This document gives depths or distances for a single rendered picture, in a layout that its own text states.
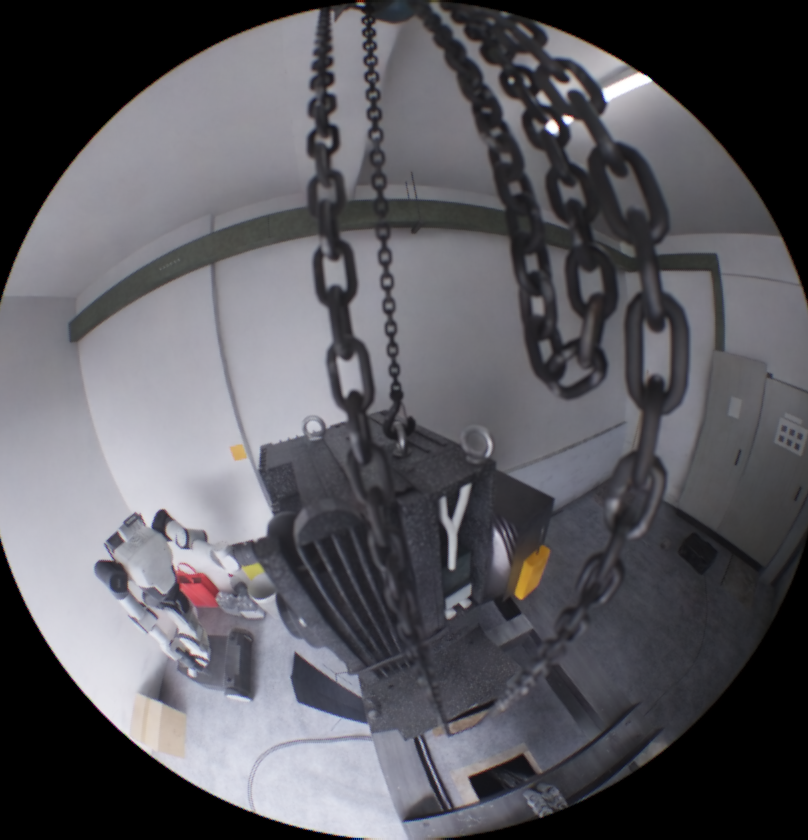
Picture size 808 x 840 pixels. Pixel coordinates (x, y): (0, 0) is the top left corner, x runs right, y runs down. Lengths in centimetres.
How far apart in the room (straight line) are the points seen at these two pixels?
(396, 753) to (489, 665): 52
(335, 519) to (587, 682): 121
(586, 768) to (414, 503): 124
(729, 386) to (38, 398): 510
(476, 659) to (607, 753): 76
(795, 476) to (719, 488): 91
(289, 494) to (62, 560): 197
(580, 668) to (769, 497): 236
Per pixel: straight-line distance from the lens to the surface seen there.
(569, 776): 129
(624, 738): 137
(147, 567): 131
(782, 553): 340
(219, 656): 229
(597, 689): 133
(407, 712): 96
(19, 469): 222
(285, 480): 64
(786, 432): 296
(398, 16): 55
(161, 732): 241
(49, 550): 226
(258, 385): 158
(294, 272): 158
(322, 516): 35
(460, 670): 98
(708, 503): 321
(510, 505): 58
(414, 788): 122
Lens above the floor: 185
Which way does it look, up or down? 19 degrees down
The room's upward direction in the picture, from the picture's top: 8 degrees counter-clockwise
